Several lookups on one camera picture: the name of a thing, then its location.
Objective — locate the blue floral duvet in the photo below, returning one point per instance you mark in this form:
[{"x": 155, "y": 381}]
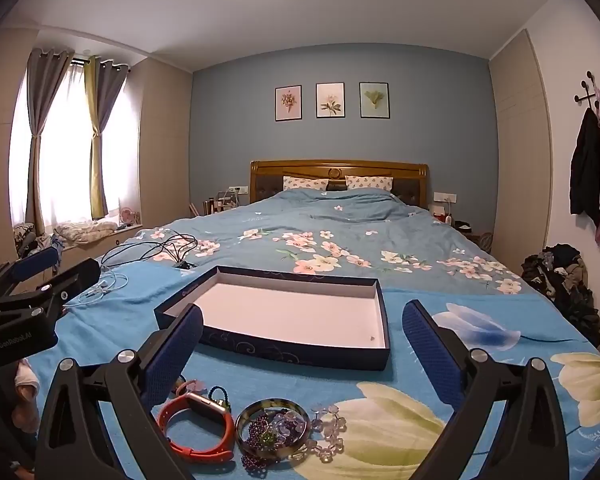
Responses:
[{"x": 330, "y": 220}]

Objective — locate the olive and grey curtain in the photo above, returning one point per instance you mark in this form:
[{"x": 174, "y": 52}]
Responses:
[{"x": 102, "y": 95}]

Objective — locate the person's left hand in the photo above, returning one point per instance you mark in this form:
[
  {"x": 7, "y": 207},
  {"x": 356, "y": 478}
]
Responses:
[{"x": 27, "y": 382}]

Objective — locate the white wall socket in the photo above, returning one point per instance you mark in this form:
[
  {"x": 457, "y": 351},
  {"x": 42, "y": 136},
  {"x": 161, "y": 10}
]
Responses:
[
  {"x": 238, "y": 190},
  {"x": 445, "y": 197}
]

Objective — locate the small green bead ornament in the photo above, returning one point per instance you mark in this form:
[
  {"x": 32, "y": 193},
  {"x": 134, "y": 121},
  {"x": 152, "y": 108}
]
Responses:
[{"x": 266, "y": 437}]

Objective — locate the pile of mixed clothes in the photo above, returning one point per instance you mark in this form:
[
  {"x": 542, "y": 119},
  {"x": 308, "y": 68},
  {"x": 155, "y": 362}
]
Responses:
[{"x": 25, "y": 237}]

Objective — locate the beige wardrobe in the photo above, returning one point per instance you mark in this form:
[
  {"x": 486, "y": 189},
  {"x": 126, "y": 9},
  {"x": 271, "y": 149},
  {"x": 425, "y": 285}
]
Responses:
[
  {"x": 165, "y": 135},
  {"x": 520, "y": 135}
]

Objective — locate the small pink fan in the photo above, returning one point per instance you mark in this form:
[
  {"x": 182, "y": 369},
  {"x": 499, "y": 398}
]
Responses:
[{"x": 127, "y": 216}]

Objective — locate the dark bedside table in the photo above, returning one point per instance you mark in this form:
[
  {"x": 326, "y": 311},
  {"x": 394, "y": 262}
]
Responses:
[{"x": 472, "y": 235}]

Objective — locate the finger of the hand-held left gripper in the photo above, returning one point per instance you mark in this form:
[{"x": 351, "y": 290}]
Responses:
[
  {"x": 75, "y": 277},
  {"x": 35, "y": 262}
]

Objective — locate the white sheer curtain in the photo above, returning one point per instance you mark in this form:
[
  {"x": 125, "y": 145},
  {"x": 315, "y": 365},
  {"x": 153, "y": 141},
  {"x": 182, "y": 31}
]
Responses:
[{"x": 65, "y": 150}]

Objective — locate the crumpled light bedding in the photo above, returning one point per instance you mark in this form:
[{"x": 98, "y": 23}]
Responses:
[{"x": 85, "y": 232}]

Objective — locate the dark blue cardboard box lid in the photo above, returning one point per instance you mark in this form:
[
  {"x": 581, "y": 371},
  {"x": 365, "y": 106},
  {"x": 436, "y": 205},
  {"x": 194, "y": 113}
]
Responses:
[{"x": 290, "y": 310}]

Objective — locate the framed white flower picture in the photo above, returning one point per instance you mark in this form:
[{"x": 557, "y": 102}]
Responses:
[{"x": 330, "y": 100}]

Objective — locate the white patterned pillow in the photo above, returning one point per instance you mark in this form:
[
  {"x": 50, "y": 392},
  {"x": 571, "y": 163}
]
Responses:
[
  {"x": 305, "y": 183},
  {"x": 369, "y": 183}
]

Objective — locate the pile of dark clothes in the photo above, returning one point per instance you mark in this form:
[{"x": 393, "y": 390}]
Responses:
[{"x": 565, "y": 280}]

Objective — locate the olive translucent bangle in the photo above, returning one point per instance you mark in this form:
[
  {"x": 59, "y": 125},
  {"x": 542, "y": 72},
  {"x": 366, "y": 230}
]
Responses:
[{"x": 271, "y": 402}]

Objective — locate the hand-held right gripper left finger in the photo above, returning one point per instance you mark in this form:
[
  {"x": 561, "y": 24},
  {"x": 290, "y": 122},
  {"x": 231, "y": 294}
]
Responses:
[{"x": 172, "y": 355}]

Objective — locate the orange smartwatch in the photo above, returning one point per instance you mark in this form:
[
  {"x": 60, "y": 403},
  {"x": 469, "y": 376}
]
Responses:
[{"x": 202, "y": 404}]

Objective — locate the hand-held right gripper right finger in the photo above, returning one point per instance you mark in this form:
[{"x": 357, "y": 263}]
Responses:
[{"x": 430, "y": 350}]

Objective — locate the framed green leaf picture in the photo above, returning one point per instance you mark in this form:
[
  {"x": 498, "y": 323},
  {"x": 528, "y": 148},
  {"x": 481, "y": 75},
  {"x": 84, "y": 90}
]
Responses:
[{"x": 374, "y": 100}]

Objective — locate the black wall coat rack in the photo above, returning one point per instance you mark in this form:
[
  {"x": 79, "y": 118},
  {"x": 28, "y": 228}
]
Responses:
[{"x": 588, "y": 91}]

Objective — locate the wooden bed headboard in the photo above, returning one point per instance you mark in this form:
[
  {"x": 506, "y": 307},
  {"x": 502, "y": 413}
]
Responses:
[{"x": 340, "y": 165}]

